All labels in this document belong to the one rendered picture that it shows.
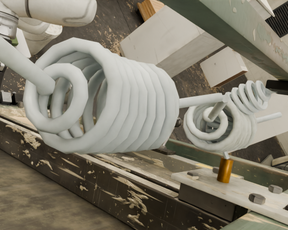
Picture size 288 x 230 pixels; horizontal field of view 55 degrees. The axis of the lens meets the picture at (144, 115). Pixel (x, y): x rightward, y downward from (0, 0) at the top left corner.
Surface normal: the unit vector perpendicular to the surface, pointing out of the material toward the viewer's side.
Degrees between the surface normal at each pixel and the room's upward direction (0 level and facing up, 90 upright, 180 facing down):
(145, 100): 30
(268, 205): 55
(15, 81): 0
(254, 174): 90
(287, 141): 90
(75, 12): 68
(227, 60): 90
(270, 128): 90
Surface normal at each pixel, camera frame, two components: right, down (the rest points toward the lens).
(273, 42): 0.76, 0.18
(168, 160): -0.63, -0.07
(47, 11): -0.06, 0.71
